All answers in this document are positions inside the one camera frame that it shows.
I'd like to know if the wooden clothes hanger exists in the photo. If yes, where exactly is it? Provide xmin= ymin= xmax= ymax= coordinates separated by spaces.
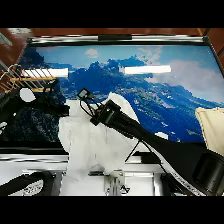
xmin=0 ymin=64 xmax=58 ymax=84
xmin=0 ymin=79 xmax=55 ymax=95

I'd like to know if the beige garment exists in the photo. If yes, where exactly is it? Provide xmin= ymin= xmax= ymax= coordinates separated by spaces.
xmin=194 ymin=106 xmax=224 ymax=158

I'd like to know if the silver frame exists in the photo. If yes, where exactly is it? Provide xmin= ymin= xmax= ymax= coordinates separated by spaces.
xmin=0 ymin=34 xmax=224 ymax=197

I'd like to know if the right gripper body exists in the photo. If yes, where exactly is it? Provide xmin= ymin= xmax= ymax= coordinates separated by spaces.
xmin=89 ymin=99 xmax=124 ymax=128

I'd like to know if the white shirt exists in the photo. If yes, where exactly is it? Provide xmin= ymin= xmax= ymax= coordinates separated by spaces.
xmin=58 ymin=92 xmax=158 ymax=182

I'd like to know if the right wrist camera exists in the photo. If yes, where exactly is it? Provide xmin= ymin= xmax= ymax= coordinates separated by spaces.
xmin=77 ymin=87 xmax=101 ymax=109

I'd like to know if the black cable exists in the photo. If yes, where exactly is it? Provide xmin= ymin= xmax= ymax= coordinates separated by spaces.
xmin=79 ymin=98 xmax=103 ymax=120

